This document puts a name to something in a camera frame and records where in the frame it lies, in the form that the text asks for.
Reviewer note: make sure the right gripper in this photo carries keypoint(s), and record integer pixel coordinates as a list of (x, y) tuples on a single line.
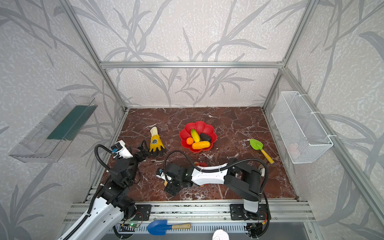
[(167, 182)]

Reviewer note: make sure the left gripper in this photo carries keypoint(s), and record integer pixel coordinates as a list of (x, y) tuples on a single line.
[(140, 153)]

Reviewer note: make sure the orange fake tangerine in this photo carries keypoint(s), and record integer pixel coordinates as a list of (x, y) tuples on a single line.
[(190, 141)]

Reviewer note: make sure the yellow orange fake fruit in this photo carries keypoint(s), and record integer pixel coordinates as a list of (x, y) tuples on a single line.
[(201, 145)]

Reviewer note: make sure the green yellow fake mango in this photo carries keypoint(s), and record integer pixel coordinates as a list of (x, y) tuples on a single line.
[(195, 136)]

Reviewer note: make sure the black fake avocado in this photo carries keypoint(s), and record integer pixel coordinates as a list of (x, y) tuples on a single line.
[(205, 137)]

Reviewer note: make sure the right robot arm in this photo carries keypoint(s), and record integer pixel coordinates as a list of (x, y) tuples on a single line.
[(246, 178)]

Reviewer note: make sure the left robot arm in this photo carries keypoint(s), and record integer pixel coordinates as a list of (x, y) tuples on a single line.
[(110, 204)]

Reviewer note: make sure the red flower-shaped fruit bowl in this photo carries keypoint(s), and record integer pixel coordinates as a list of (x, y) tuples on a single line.
[(200, 127)]

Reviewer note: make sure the yellow white work glove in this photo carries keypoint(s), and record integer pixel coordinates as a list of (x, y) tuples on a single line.
[(156, 145)]

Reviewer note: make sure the blue toy shovel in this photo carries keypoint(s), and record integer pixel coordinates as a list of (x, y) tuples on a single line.
[(160, 227)]

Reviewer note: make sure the green circuit board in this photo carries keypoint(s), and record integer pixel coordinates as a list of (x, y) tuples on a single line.
[(131, 225)]

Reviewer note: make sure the white round object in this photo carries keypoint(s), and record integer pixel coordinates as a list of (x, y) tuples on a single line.
[(220, 235)]

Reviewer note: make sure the green toy trowel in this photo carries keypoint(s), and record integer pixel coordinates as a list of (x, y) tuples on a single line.
[(257, 145)]

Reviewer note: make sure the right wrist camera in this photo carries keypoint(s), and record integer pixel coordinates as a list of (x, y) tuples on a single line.
[(160, 174)]

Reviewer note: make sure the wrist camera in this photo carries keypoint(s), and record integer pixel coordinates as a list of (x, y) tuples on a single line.
[(119, 151), (160, 174)]

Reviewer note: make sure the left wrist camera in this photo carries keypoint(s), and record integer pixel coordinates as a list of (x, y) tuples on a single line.
[(119, 151)]

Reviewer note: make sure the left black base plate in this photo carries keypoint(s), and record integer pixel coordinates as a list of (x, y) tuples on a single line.
[(142, 213)]

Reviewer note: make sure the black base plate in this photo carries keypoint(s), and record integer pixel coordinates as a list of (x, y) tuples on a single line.
[(238, 213), (142, 213)]

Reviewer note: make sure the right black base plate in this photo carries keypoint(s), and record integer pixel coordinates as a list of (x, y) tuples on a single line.
[(238, 213)]

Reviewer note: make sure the clear plastic wall tray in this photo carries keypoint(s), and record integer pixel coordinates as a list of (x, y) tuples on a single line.
[(48, 141)]

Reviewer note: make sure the white wire mesh basket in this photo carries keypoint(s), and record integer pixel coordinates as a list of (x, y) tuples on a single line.
[(303, 135)]

